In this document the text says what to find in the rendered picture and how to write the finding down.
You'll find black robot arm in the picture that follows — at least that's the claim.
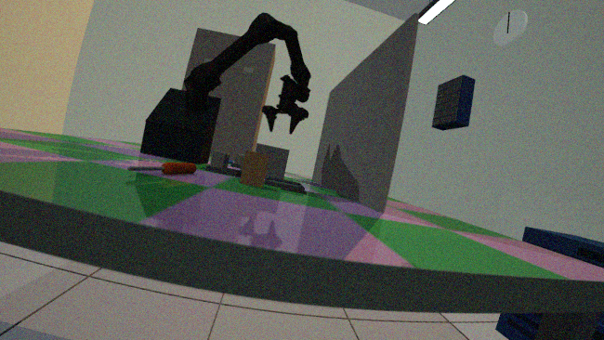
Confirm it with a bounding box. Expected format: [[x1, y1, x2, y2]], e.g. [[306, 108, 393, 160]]
[[184, 12, 311, 115]]

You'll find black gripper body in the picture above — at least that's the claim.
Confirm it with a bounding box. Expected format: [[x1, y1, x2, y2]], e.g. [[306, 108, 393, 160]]
[[262, 92, 309, 118]]

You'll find orange-handled screwdriver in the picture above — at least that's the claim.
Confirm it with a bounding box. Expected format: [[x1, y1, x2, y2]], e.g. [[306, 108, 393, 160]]
[[127, 162, 196, 175]]

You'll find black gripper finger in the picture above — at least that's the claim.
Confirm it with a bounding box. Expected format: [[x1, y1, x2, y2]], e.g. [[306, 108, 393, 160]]
[[264, 112, 277, 132], [289, 115, 305, 134]]

